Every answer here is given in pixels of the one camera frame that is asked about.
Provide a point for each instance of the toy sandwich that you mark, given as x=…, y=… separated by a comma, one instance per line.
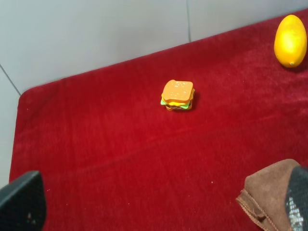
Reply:
x=177, y=95

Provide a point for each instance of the yellow toy mango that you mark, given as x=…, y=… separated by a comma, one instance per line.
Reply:
x=290, y=45

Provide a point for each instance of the brown folded towel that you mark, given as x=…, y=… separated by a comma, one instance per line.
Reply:
x=263, y=196

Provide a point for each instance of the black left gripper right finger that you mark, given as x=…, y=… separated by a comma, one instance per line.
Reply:
x=296, y=199

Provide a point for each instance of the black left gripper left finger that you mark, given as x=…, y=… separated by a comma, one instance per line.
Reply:
x=23, y=204

